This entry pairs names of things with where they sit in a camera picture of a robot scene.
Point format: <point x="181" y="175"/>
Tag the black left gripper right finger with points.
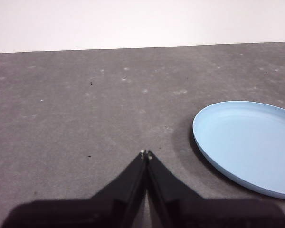
<point x="192" y="211"/>

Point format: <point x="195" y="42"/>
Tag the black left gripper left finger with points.
<point x="109" y="206"/>

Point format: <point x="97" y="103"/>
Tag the light blue round plate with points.
<point x="249" y="145"/>

